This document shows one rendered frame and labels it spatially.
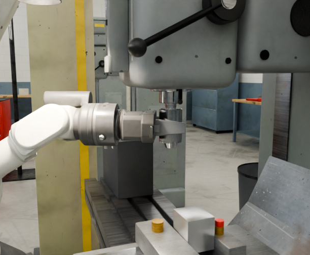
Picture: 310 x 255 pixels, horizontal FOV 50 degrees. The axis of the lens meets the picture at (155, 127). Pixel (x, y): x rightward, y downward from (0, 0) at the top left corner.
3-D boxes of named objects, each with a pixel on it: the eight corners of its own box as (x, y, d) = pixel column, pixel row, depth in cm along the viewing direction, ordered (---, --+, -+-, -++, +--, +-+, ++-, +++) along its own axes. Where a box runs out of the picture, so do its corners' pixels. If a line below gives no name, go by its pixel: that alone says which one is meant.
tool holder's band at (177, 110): (177, 111, 71) (177, 107, 71) (186, 113, 67) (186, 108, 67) (155, 112, 70) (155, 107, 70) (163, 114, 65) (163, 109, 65)
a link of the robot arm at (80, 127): (92, 143, 65) (34, 142, 65) (103, 147, 75) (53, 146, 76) (94, 86, 66) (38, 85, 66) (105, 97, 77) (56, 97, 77)
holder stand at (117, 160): (117, 199, 106) (116, 137, 103) (103, 179, 126) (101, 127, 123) (153, 195, 110) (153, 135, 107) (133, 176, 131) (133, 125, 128)
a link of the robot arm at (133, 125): (153, 105, 62) (89, 104, 63) (153, 156, 63) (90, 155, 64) (156, 100, 74) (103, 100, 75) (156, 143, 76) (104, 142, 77)
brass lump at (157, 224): (154, 234, 59) (154, 224, 59) (149, 228, 61) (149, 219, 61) (165, 231, 60) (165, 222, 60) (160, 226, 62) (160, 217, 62)
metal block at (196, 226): (187, 255, 57) (188, 221, 56) (172, 239, 62) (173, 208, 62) (214, 249, 59) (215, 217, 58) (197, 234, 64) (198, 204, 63)
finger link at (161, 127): (185, 135, 67) (154, 135, 67) (185, 119, 66) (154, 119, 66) (185, 137, 65) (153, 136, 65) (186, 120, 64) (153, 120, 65)
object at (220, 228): (217, 236, 58) (218, 222, 58) (212, 232, 60) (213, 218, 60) (225, 234, 59) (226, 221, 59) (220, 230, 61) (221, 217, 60)
